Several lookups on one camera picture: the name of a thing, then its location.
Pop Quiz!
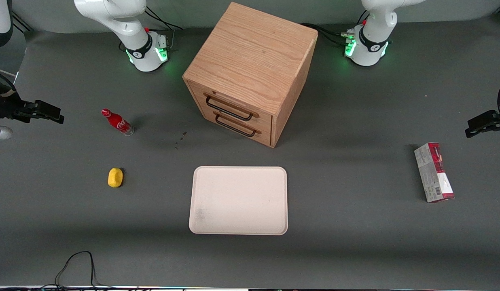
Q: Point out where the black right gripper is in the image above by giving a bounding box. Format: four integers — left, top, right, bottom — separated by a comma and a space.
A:
0, 71, 65, 124

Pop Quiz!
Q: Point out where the red coke bottle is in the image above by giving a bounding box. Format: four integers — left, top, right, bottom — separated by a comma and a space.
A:
101, 108, 135, 137

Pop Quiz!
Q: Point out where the beige plastic tray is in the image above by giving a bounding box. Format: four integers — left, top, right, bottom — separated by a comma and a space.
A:
189, 166, 288, 236

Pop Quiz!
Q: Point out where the red grey cardboard box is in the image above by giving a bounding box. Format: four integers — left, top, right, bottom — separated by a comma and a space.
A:
413, 142, 456, 203

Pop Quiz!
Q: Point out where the yellow sponge toy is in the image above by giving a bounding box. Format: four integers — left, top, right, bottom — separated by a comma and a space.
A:
108, 167, 124, 188

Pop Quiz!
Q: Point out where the wooden drawer front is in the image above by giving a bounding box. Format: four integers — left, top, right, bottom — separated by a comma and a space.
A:
201, 108, 273, 147
188, 80, 273, 131

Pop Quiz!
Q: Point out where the wooden drawer cabinet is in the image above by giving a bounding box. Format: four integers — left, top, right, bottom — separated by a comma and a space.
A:
182, 2, 318, 149

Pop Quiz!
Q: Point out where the black right arm base cable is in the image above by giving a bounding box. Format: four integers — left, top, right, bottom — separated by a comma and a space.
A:
144, 6, 184, 52

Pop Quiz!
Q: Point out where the black arm base cable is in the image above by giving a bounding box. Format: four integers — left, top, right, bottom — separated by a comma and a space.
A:
144, 6, 184, 52
300, 10, 370, 47

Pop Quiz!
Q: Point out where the thin black table cable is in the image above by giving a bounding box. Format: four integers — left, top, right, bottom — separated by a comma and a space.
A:
42, 251, 113, 290

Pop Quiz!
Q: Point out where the black left arm base cable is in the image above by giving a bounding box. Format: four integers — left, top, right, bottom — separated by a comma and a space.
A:
300, 10, 370, 47

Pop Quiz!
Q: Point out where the black metal drawer handle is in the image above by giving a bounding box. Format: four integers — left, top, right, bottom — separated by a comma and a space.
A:
214, 112, 262, 137
204, 93, 260, 122

